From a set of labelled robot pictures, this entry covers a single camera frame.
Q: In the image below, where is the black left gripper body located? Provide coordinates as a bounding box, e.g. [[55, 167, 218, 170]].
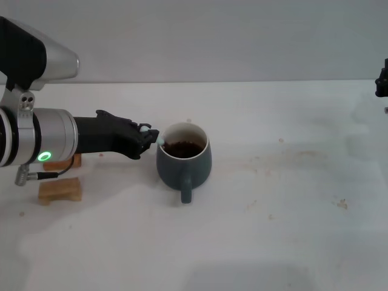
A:
[[73, 109, 144, 160]]

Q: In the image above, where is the blue handled metal spoon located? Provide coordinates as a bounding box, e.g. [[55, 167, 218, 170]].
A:
[[140, 127, 166, 147]]

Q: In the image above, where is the dark grey ceramic coffee cup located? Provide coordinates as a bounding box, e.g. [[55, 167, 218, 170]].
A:
[[156, 122, 213, 204]]

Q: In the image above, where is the reddish brown wooden block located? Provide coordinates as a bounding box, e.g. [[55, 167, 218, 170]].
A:
[[42, 153, 82, 172]]

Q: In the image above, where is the light wooden block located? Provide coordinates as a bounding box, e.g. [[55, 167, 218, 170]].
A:
[[38, 178, 83, 206]]

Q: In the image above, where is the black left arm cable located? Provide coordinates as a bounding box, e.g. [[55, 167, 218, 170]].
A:
[[15, 154, 75, 187]]

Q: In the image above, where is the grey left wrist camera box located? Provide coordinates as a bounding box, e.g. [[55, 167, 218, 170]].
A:
[[0, 16, 81, 92]]

